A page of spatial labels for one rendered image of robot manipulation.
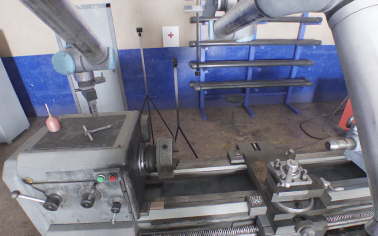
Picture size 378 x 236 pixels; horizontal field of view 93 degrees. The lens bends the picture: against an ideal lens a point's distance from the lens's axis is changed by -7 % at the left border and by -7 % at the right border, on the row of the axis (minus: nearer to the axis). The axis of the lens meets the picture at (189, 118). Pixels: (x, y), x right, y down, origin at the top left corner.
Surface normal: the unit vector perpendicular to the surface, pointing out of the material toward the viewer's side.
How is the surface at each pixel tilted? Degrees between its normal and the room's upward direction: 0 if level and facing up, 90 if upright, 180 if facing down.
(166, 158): 52
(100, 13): 90
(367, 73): 77
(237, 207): 36
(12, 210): 0
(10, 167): 46
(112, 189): 90
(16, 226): 0
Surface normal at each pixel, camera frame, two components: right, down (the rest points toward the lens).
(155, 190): -0.02, -0.88
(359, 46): -0.88, 0.01
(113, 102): 0.07, 0.48
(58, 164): 0.04, -0.29
